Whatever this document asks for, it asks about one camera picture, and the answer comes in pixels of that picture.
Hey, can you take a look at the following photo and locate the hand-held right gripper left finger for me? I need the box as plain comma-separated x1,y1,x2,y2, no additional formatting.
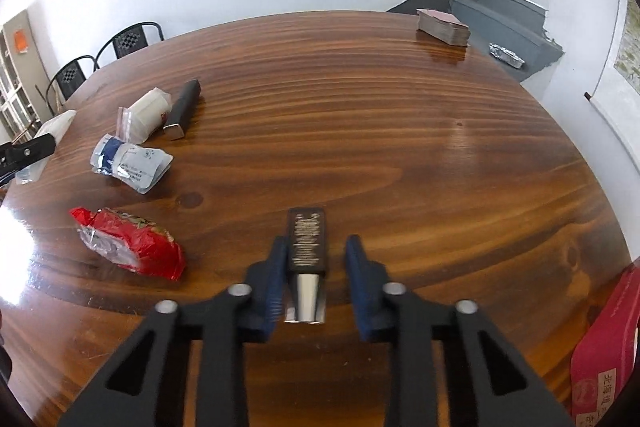
59,236,291,427

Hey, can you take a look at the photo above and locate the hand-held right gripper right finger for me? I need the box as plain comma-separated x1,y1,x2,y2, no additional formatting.
345,234,576,427

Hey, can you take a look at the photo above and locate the white sachet packet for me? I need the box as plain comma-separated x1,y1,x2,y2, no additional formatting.
14,109,77,185

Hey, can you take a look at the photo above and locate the black bottle with metal cap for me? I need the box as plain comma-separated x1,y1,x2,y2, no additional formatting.
284,206,330,324

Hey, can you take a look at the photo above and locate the red snack packet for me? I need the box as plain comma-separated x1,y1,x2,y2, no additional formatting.
69,206,187,282

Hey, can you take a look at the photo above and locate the red tin box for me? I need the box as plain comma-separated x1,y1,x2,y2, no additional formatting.
570,257,640,427

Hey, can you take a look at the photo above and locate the beige glass door cabinet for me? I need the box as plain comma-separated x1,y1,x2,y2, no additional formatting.
0,8,56,142

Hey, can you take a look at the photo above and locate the black metal chair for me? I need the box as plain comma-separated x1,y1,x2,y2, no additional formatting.
46,55,98,112
94,22,165,70

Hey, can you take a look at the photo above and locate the blue and white packet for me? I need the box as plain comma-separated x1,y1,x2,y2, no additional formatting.
90,133,174,194

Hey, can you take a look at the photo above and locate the stack of cards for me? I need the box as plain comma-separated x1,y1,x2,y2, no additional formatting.
416,8,471,46

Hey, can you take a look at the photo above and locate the foil tray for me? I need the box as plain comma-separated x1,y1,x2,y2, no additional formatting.
489,43,526,70

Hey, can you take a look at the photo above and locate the grey staircase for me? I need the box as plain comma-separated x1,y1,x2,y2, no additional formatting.
387,0,566,82

